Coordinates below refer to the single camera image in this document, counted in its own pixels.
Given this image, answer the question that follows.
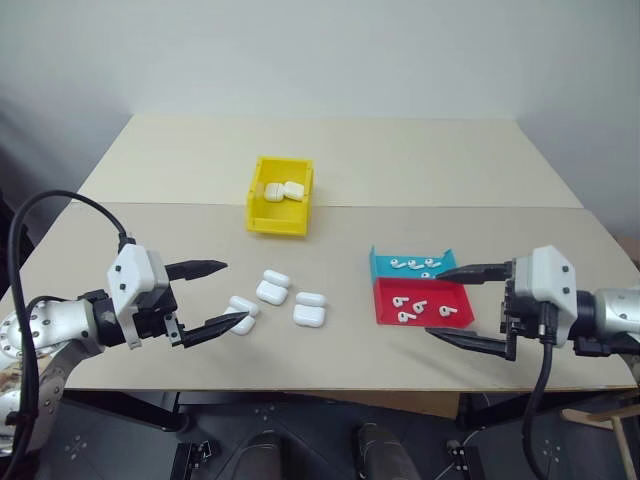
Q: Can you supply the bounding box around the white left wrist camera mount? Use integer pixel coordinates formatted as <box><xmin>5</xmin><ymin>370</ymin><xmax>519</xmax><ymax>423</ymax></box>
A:
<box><xmin>106</xmin><ymin>243</ymin><xmax>170</xmax><ymax>350</ymax></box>

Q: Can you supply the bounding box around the blue plastic tray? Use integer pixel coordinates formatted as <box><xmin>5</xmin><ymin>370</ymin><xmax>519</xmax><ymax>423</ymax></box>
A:
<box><xmin>368</xmin><ymin>245</ymin><xmax>461</xmax><ymax>284</ymax></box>

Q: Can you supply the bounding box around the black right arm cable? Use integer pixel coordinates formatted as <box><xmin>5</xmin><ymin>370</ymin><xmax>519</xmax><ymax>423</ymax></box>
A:
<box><xmin>520</xmin><ymin>302</ymin><xmax>559</xmax><ymax>480</ymax></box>

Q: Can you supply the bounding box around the light wooden frame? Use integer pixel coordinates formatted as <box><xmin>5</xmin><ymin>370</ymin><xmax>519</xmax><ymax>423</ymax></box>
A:
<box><xmin>559</xmin><ymin>388</ymin><xmax>640</xmax><ymax>480</ymax></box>

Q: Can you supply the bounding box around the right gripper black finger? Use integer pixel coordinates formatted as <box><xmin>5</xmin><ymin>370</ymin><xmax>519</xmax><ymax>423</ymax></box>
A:
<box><xmin>424</xmin><ymin>327</ymin><xmax>517</xmax><ymax>362</ymax></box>
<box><xmin>435</xmin><ymin>260</ymin><xmax>517</xmax><ymax>288</ymax></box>

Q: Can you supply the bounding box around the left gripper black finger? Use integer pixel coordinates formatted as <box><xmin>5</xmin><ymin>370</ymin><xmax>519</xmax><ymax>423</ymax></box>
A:
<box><xmin>166</xmin><ymin>259</ymin><xmax>229</xmax><ymax>283</ymax></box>
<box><xmin>179</xmin><ymin>310</ymin><xmax>251</xmax><ymax>350</ymax></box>

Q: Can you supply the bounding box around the black table frame bar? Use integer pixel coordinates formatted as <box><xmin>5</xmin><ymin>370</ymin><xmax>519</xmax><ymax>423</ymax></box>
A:
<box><xmin>63</xmin><ymin>389</ymin><xmax>192</xmax><ymax>434</ymax></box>
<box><xmin>456</xmin><ymin>391</ymin><xmax>606</xmax><ymax>431</ymax></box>

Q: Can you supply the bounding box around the red plastic tray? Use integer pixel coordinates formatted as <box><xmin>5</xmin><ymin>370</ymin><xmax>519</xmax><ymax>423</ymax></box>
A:
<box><xmin>372</xmin><ymin>277</ymin><xmax>476</xmax><ymax>327</ymax></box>

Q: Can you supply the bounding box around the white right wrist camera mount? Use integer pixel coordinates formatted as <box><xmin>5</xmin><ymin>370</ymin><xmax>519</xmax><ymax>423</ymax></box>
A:
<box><xmin>514</xmin><ymin>244</ymin><xmax>578</xmax><ymax>348</ymax></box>

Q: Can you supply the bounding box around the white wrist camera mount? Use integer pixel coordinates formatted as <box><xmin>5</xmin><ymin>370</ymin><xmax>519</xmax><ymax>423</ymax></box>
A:
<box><xmin>106</xmin><ymin>243</ymin><xmax>170</xmax><ymax>350</ymax></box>
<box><xmin>514</xmin><ymin>244</ymin><xmax>578</xmax><ymax>348</ymax></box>

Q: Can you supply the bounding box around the yellow plastic bin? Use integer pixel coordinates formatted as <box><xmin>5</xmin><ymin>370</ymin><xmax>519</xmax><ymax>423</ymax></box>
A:
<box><xmin>244</xmin><ymin>155</ymin><xmax>317</xmax><ymax>239</ymax></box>

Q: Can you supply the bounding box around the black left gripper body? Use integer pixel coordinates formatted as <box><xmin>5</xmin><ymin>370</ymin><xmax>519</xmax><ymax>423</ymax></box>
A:
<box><xmin>132</xmin><ymin>250</ymin><xmax>188</xmax><ymax>348</ymax></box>

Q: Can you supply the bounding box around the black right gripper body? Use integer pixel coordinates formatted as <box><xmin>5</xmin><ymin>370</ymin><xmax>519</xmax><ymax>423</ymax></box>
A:
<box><xmin>499</xmin><ymin>258</ymin><xmax>545</xmax><ymax>362</ymax></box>

